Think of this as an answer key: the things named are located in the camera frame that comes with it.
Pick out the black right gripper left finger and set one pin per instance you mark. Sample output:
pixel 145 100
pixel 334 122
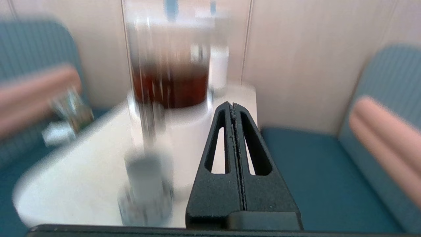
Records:
pixel 217 194

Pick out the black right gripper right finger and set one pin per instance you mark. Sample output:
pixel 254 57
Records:
pixel 266 194

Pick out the grey plastic cup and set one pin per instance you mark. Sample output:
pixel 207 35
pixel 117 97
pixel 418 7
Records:
pixel 148 174

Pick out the teal upholstered bench sofa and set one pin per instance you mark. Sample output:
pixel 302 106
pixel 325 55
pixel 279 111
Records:
pixel 33 42
pixel 322 171

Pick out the large blue-grey drip tray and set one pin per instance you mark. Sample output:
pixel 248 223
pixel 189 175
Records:
pixel 144 210

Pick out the large white tea dispenser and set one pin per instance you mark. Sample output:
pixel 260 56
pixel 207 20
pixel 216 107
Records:
pixel 171 85

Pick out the pink bolster cushion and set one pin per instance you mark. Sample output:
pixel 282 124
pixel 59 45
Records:
pixel 388 144
pixel 36 95

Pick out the transparent snack packet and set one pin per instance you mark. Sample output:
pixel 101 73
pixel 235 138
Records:
pixel 74 110

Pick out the white folded napkin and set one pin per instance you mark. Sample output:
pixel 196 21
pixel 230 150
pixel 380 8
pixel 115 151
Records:
pixel 57 135

